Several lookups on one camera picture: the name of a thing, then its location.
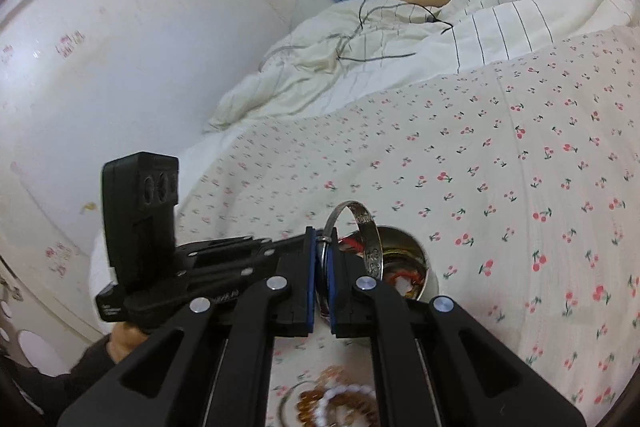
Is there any person's left forearm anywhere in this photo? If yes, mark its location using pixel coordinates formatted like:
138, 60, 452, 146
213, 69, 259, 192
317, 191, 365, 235
0, 337, 118, 427

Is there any pile of bracelets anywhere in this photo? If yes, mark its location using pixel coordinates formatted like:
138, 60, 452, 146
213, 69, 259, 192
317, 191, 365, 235
277, 364, 381, 427

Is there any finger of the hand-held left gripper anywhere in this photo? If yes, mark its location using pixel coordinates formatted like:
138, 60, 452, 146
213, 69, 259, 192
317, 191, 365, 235
173, 232, 307, 270
125, 257, 279, 333

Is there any round metal tin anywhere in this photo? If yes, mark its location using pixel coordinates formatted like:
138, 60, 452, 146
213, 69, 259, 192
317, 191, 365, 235
340, 227, 443, 303

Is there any person's left hand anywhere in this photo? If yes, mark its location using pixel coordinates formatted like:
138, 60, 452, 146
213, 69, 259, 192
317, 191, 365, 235
107, 322, 151, 365

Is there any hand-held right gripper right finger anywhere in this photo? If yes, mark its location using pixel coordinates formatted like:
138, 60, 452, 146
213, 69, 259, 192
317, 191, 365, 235
327, 252, 586, 427

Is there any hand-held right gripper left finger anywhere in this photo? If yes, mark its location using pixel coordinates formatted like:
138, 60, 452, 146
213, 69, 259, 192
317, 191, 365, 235
56, 227, 317, 427

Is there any white striped duvet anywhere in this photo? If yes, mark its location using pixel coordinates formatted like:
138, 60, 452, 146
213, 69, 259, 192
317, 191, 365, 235
202, 0, 640, 135

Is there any red woven cord bracelet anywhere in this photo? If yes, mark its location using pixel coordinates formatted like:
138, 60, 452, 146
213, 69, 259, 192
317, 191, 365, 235
385, 269, 421, 293

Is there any thin black cable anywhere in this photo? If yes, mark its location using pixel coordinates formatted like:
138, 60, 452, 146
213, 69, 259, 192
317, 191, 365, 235
260, 0, 453, 68

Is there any engraved silver bangle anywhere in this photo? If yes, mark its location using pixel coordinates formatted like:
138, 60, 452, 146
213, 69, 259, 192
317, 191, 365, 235
319, 201, 385, 323

